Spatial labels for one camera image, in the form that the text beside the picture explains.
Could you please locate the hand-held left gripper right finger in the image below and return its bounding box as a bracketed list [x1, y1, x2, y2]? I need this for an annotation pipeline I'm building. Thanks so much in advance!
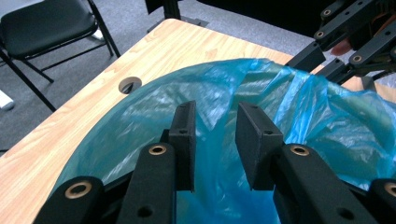
[234, 102, 285, 191]

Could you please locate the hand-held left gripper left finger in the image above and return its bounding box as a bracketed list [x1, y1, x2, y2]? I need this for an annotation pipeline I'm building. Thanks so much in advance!
[160, 100, 198, 192]

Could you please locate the blue plastic bag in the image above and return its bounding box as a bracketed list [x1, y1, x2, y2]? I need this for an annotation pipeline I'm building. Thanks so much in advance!
[50, 57, 396, 224]

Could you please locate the black metal stand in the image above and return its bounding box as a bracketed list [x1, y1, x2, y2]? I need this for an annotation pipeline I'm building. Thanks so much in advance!
[145, 0, 210, 34]

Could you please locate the black folding chair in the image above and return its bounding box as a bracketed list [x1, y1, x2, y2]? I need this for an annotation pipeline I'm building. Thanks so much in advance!
[0, 0, 121, 114]

